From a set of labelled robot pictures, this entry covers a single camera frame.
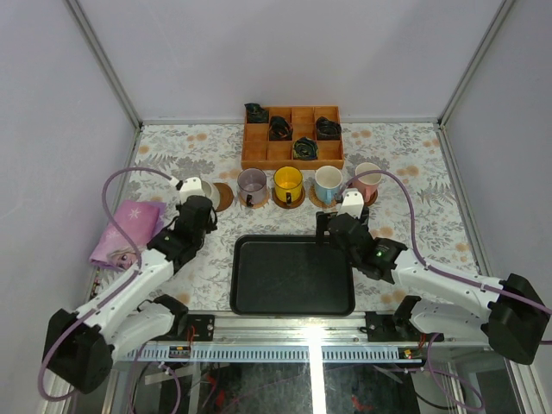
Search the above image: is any dark wooden coaster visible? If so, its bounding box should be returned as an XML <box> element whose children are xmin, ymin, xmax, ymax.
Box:
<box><xmin>214</xmin><ymin>182</ymin><xmax>234</xmax><ymax>212</ymax></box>
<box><xmin>272</xmin><ymin>187</ymin><xmax>305</xmax><ymax>210</ymax></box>
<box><xmin>347</xmin><ymin>181</ymin><xmax>378</xmax><ymax>206</ymax></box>

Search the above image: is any white cup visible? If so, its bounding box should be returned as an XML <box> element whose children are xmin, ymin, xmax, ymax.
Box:
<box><xmin>201</xmin><ymin>180</ymin><xmax>220</xmax><ymax>210</ymax></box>

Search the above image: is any pink cup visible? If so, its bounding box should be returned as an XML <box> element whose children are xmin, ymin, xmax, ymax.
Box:
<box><xmin>352</xmin><ymin>162</ymin><xmax>382</xmax><ymax>202</ymax></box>

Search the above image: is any woven rattan coaster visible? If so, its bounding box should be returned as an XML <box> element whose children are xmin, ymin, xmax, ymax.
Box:
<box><xmin>308</xmin><ymin>186</ymin><xmax>337</xmax><ymax>210</ymax></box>
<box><xmin>238</xmin><ymin>191</ymin><xmax>269</xmax><ymax>209</ymax></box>

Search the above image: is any light blue cup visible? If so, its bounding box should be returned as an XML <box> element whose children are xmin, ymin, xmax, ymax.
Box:
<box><xmin>314</xmin><ymin>166</ymin><xmax>342</xmax><ymax>205</ymax></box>

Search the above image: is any yellow cup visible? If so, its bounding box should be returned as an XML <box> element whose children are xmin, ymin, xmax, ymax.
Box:
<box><xmin>273</xmin><ymin>166</ymin><xmax>303</xmax><ymax>205</ymax></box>

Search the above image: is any purple cup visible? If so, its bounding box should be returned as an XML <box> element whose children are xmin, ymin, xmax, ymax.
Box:
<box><xmin>237</xmin><ymin>168</ymin><xmax>267</xmax><ymax>198</ymax></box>

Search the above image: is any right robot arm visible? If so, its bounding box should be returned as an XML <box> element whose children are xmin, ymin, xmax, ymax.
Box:
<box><xmin>316</xmin><ymin>211</ymin><xmax>551</xmax><ymax>365</ymax></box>

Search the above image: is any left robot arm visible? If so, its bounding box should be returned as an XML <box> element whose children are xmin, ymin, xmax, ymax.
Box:
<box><xmin>40</xmin><ymin>195</ymin><xmax>216</xmax><ymax>394</ymax></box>

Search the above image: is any pink patterned cloth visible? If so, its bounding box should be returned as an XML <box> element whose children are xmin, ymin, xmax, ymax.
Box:
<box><xmin>89</xmin><ymin>200</ymin><xmax>166</xmax><ymax>271</ymax></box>

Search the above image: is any black serving tray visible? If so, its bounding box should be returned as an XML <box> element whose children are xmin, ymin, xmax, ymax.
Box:
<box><xmin>229</xmin><ymin>235</ymin><xmax>355</xmax><ymax>317</ymax></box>

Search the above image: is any rolled dark cloth green floral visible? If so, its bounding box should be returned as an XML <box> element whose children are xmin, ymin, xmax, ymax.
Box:
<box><xmin>292</xmin><ymin>136</ymin><xmax>318</xmax><ymax>161</ymax></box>

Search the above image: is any wooden compartment tray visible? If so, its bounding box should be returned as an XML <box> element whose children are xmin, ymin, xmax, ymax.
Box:
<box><xmin>241</xmin><ymin>105</ymin><xmax>344</xmax><ymax>170</ymax></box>

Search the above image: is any rolled dark cloth right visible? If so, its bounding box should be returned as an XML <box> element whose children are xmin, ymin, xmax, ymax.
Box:
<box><xmin>315</xmin><ymin>116</ymin><xmax>342</xmax><ymax>141</ymax></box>

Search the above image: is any rolled dark cloth orange pattern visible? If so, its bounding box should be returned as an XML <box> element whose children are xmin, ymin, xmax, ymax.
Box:
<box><xmin>268</xmin><ymin>116</ymin><xmax>293</xmax><ymax>141</ymax></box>

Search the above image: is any rolled dark cloth back-left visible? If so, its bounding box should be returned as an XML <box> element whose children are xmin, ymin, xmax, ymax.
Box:
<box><xmin>244</xmin><ymin>103</ymin><xmax>270</xmax><ymax>124</ymax></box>

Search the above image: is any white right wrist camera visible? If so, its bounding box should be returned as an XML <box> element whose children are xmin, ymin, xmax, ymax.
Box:
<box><xmin>337</xmin><ymin>188</ymin><xmax>365</xmax><ymax>219</ymax></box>

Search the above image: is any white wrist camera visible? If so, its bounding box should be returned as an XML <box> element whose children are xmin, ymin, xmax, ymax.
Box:
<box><xmin>170</xmin><ymin>177</ymin><xmax>205</xmax><ymax>204</ymax></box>
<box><xmin>337</xmin><ymin>188</ymin><xmax>365</xmax><ymax>219</ymax></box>

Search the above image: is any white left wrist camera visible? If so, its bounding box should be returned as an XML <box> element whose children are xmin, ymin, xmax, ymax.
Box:
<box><xmin>170</xmin><ymin>177</ymin><xmax>205</xmax><ymax>204</ymax></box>

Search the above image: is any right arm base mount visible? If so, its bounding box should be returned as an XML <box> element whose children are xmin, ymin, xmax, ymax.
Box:
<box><xmin>359</xmin><ymin>295</ymin><xmax>448</xmax><ymax>342</ymax></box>

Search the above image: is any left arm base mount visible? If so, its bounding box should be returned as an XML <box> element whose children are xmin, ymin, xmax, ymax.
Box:
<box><xmin>136</xmin><ymin>294</ymin><xmax>216</xmax><ymax>342</ymax></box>

